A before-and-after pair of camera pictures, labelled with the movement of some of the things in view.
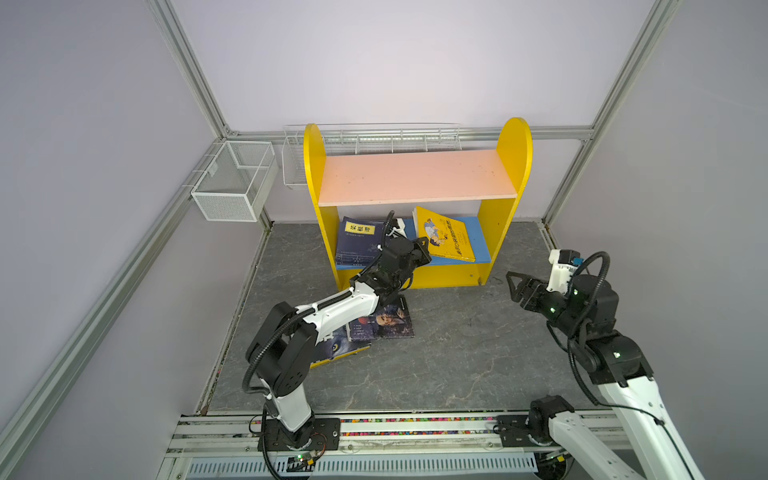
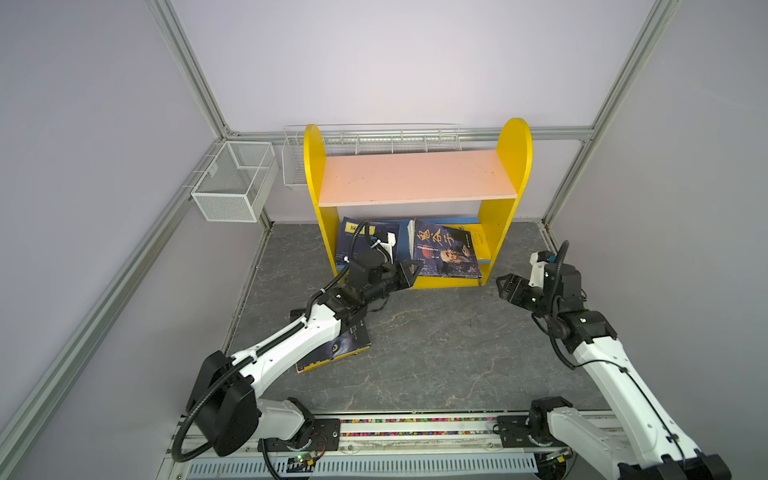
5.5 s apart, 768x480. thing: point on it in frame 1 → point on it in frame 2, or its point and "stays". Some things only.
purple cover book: [390, 321] → [445, 252]
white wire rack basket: [367, 138] stays
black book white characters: [335, 347] stays
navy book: [359, 243] stays
